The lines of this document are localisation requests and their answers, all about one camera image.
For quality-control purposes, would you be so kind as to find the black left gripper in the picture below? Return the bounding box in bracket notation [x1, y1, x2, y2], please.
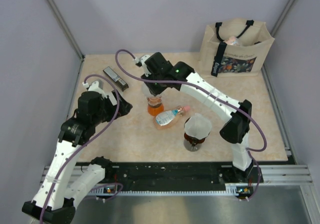
[91, 89, 132, 125]

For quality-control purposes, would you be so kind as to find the white paper coffee filter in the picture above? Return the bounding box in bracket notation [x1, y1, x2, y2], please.
[184, 113, 213, 140]

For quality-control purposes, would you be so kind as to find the clear glass dripper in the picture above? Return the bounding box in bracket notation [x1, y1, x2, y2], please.
[147, 95, 162, 105]

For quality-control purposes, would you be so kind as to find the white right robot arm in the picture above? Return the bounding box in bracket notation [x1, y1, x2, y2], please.
[140, 52, 252, 182]

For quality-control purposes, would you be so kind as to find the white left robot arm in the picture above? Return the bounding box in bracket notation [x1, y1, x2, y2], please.
[22, 88, 133, 224]

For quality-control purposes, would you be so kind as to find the amber glass coffee dripper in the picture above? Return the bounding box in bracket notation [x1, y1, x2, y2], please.
[183, 131, 206, 152]

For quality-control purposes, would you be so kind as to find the orange liquid glass carafe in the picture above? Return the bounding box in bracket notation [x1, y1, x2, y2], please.
[147, 102, 164, 117]

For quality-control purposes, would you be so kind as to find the baby oil bottle pink cap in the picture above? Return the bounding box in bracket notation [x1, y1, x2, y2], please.
[153, 106, 191, 130]

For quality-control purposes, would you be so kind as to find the black rectangular box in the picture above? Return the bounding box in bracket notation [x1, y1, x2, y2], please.
[103, 66, 129, 91]

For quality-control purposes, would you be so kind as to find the beige canvas tote bag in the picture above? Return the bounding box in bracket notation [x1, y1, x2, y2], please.
[198, 18, 275, 77]

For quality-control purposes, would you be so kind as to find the pink item in bag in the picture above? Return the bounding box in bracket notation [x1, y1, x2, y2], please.
[224, 36, 242, 46]

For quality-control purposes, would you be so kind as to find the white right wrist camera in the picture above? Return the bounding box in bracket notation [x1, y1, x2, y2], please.
[133, 54, 150, 67]

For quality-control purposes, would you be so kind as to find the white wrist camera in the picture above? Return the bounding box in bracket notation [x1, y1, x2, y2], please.
[82, 79, 106, 96]
[133, 54, 150, 67]

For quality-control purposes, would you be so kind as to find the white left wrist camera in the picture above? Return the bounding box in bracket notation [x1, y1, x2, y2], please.
[82, 79, 106, 96]

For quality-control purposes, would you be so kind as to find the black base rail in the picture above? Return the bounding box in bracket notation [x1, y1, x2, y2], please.
[100, 162, 258, 192]

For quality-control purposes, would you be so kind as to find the aluminium front rail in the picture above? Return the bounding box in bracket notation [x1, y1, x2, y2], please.
[39, 165, 313, 197]

